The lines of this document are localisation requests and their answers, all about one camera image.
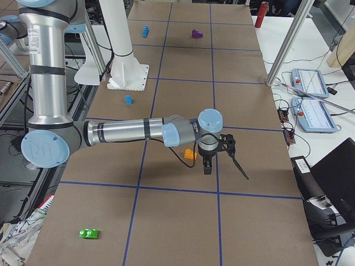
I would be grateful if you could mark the long blue toy brick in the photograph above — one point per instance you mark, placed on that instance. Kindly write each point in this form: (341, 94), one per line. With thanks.
(145, 31)

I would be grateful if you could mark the near blue teach pendant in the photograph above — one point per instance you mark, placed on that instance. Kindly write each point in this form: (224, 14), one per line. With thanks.
(312, 116)

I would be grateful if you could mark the far blue teach pendant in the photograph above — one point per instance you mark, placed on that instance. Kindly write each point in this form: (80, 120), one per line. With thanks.
(310, 81)

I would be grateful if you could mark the small blue toy brick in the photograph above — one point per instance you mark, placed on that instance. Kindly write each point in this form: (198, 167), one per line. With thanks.
(128, 99)

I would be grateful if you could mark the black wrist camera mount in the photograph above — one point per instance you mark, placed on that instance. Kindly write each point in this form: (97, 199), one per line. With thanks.
(227, 143)

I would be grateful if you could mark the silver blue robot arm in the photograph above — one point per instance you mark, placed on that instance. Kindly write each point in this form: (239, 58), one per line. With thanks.
(53, 135)

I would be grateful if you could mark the purple trapezoid block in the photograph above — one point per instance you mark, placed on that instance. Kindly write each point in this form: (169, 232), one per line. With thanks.
(196, 34)

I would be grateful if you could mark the green toy brick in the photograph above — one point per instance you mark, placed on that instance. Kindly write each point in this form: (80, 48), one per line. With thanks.
(88, 233)

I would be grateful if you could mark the aluminium frame post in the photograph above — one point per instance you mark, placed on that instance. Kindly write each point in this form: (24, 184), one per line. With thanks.
(290, 37)

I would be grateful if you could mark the blue teach pendant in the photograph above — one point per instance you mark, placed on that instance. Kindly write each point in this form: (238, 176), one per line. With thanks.
(310, 81)
(312, 116)

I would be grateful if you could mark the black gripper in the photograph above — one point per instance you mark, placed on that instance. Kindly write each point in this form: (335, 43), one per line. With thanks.
(206, 154)

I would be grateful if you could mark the orange trapezoid block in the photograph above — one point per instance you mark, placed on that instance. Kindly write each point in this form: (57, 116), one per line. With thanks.
(190, 154)

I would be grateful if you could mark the red cylinder tube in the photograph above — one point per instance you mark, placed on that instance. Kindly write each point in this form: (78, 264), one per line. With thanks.
(261, 14)

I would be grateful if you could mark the long reach grabber stick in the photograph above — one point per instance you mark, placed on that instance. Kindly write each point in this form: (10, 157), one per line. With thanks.
(303, 94)

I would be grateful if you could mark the black laptop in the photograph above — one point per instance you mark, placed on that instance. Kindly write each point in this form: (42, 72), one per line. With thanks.
(335, 176)

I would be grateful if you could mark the patterned cloth heap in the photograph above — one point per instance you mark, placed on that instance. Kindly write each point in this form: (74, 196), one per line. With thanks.
(18, 241)

